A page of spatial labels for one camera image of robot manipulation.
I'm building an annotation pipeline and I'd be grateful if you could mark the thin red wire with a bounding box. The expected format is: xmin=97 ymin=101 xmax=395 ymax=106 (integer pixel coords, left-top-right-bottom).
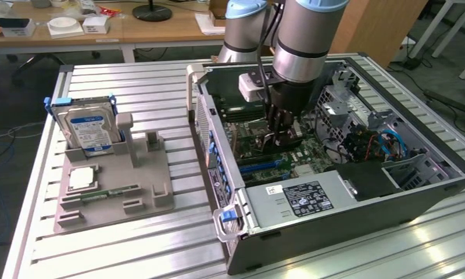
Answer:
xmin=363 ymin=133 xmax=373 ymax=161

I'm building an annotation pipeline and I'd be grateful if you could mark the perforated metal drive cage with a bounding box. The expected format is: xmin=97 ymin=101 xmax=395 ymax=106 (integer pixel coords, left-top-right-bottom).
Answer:
xmin=316 ymin=69 xmax=377 ymax=128

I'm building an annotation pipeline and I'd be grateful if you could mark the white box with black lid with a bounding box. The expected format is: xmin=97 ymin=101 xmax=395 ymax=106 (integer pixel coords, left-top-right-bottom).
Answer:
xmin=0 ymin=17 xmax=36 ymax=38

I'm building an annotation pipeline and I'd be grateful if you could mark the white round moulded part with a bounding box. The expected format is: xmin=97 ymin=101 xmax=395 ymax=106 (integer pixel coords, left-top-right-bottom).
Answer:
xmin=47 ymin=16 xmax=85 ymax=39

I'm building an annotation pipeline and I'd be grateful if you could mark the black connector wire bundle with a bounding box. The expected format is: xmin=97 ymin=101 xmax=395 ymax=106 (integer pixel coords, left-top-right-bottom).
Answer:
xmin=340 ymin=127 xmax=377 ymax=163

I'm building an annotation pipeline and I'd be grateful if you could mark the black chair base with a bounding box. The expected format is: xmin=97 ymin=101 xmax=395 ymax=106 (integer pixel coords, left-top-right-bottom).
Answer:
xmin=424 ymin=78 xmax=465 ymax=111
xmin=7 ymin=51 xmax=101 ymax=87

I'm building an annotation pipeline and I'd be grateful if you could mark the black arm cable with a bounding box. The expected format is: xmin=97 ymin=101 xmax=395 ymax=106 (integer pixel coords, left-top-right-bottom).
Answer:
xmin=255 ymin=0 xmax=287 ymax=88

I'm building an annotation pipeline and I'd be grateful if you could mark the wooden cabinet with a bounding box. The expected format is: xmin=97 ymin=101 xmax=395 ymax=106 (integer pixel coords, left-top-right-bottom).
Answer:
xmin=325 ymin=0 xmax=429 ymax=69

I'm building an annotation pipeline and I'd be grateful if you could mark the grey parts rack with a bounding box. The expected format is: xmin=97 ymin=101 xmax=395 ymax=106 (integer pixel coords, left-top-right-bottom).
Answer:
xmin=53 ymin=113 xmax=176 ymax=235

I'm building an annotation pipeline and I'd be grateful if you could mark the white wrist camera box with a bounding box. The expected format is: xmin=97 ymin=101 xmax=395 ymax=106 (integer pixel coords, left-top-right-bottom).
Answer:
xmin=239 ymin=72 xmax=275 ymax=102

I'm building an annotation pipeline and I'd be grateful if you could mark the silver CPU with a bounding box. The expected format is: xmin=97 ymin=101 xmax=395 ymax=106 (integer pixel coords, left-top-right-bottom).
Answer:
xmin=68 ymin=167 xmax=97 ymax=191

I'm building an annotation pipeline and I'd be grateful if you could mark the grey power supply unit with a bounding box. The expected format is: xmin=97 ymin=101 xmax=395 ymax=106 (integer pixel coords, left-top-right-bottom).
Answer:
xmin=241 ymin=170 xmax=360 ymax=229

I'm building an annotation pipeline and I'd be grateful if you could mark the black lamp base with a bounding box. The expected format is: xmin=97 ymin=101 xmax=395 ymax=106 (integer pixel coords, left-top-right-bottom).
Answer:
xmin=132 ymin=0 xmax=175 ymax=22

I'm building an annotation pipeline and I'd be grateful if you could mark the green motherboard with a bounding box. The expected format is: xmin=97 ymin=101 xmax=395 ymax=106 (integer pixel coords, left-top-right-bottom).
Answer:
xmin=216 ymin=97 xmax=340 ymax=187

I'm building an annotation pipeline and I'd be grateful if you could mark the CPU socket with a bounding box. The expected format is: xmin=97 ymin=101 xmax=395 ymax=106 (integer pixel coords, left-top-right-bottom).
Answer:
xmin=243 ymin=118 xmax=271 ymax=137

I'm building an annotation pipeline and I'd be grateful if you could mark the green RAM stick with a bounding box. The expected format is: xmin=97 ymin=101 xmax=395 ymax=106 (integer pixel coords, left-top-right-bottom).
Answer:
xmin=79 ymin=187 xmax=135 ymax=203

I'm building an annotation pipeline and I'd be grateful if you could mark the brown cardboard box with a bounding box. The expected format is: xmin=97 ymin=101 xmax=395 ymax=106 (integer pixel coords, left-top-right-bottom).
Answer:
xmin=208 ymin=0 xmax=229 ymax=27

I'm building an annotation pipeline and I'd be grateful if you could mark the hard disk with blue bracket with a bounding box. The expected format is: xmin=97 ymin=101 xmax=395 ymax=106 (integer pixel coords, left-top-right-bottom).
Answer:
xmin=43 ymin=94 xmax=120 ymax=159

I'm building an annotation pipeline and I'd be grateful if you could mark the white labelled box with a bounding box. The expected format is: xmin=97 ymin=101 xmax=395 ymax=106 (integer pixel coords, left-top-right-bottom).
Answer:
xmin=81 ymin=16 xmax=112 ymax=34

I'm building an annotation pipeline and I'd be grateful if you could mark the white paper stack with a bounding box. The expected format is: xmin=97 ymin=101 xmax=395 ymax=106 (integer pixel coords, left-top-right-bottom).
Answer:
xmin=195 ymin=13 xmax=227 ymax=35

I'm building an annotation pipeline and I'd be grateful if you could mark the black graphics card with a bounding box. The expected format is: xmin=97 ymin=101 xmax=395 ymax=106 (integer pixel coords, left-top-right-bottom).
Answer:
xmin=231 ymin=126 xmax=300 ymax=159

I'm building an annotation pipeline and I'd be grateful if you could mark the blue data wire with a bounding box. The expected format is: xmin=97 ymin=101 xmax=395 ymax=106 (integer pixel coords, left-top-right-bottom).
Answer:
xmin=377 ymin=129 xmax=408 ymax=160

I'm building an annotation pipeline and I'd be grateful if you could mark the black open PC case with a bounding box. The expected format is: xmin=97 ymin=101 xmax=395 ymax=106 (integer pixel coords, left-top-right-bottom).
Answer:
xmin=185 ymin=57 xmax=465 ymax=276

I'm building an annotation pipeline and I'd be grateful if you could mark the wooden desk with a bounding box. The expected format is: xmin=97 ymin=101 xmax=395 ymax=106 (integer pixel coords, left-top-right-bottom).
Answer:
xmin=0 ymin=0 xmax=335 ymax=56

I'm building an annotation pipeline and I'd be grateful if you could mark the metal disk bay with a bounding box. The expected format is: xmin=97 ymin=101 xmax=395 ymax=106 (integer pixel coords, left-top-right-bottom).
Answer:
xmin=381 ymin=153 xmax=451 ymax=192

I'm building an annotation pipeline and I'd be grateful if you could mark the white table frame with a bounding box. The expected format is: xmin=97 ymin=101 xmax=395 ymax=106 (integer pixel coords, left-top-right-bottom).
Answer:
xmin=408 ymin=0 xmax=465 ymax=80

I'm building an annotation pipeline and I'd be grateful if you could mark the blue expansion slot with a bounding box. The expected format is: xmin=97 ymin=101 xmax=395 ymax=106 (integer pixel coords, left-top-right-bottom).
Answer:
xmin=239 ymin=158 xmax=287 ymax=173

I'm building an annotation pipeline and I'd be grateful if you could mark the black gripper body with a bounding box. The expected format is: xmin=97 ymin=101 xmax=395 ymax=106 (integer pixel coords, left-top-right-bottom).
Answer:
xmin=267 ymin=80 xmax=316 ymax=115

